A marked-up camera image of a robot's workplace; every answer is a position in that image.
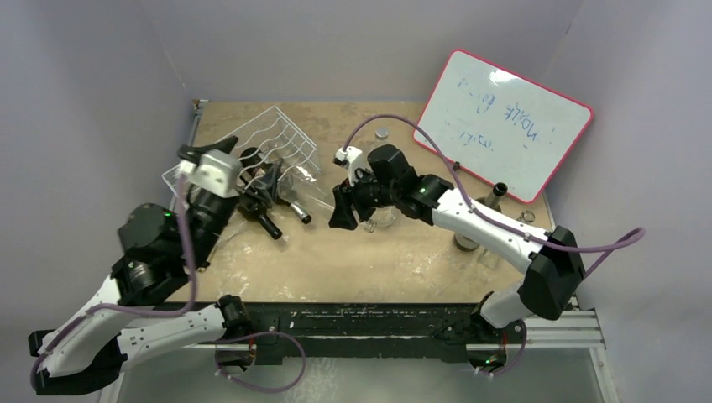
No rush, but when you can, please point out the dark green wine bottle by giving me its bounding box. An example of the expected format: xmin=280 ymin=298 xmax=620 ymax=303
xmin=237 ymin=191 xmax=283 ymax=240

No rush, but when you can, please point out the olive wine bottle beige label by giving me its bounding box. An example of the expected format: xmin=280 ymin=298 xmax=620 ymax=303
xmin=239 ymin=147 xmax=312 ymax=224

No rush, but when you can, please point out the round clear bottle silver cap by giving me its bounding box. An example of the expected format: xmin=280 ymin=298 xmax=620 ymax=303
xmin=365 ymin=206 xmax=398 ymax=233

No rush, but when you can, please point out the tall clear bottle silver cap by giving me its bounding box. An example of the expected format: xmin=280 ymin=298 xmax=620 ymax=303
xmin=373 ymin=127 xmax=390 ymax=149

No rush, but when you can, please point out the dark wine bottle foil neck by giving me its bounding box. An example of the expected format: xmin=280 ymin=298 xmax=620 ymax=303
xmin=453 ymin=182 xmax=510 ymax=253

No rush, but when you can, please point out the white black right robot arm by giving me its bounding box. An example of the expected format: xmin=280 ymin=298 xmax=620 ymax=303
xmin=329 ymin=174 xmax=584 ymax=342

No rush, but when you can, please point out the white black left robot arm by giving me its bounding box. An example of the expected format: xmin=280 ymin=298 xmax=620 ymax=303
xmin=29 ymin=136 xmax=253 ymax=395

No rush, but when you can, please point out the clear glass bottle lying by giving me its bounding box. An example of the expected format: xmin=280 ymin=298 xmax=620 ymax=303
xmin=476 ymin=207 xmax=537 ymax=274

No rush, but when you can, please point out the pink framed whiteboard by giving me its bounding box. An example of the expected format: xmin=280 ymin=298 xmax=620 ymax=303
xmin=413 ymin=50 xmax=594 ymax=203

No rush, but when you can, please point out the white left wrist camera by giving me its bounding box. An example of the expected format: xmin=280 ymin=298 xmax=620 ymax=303
xmin=175 ymin=150 xmax=243 ymax=199

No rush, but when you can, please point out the white wire wine rack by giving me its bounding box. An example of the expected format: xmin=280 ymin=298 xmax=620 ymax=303
xmin=162 ymin=106 xmax=324 ymax=220

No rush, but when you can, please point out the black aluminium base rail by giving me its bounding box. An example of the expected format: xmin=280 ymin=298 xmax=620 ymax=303
xmin=128 ymin=301 xmax=605 ymax=369

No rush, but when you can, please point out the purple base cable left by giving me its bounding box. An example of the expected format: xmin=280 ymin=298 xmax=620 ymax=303
xmin=214 ymin=329 xmax=307 ymax=394

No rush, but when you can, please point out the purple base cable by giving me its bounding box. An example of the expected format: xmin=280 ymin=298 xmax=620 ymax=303
xmin=474 ymin=319 xmax=528 ymax=379
xmin=214 ymin=329 xmax=307 ymax=394

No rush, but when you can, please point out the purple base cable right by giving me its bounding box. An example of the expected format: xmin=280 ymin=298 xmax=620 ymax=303
xmin=474 ymin=319 xmax=528 ymax=379

